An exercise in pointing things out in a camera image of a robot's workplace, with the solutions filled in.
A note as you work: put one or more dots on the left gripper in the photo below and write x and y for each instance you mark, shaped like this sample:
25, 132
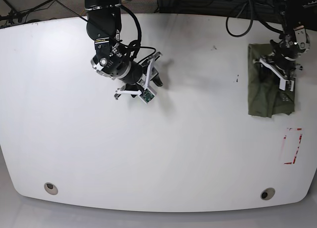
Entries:
293, 43

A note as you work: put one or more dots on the right table grommet hole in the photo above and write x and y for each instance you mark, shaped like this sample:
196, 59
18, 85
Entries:
267, 194

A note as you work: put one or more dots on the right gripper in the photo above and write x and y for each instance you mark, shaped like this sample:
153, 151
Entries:
113, 60

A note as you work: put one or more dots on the left table grommet hole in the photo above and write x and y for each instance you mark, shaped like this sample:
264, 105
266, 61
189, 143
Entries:
51, 188

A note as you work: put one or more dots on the olive green T-shirt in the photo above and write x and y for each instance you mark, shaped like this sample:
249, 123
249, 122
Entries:
266, 99

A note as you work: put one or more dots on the red tape rectangle marking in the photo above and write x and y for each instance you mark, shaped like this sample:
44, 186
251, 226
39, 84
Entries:
290, 145

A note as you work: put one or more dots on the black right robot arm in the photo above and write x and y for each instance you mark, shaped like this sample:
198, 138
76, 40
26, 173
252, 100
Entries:
104, 20

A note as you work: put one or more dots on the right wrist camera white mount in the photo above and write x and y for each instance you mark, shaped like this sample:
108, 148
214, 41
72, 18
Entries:
140, 75

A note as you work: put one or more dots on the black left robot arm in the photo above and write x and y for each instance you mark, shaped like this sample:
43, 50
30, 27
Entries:
290, 13

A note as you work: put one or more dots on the table grommet hole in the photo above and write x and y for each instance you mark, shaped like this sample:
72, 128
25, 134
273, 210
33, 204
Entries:
267, 194
51, 188

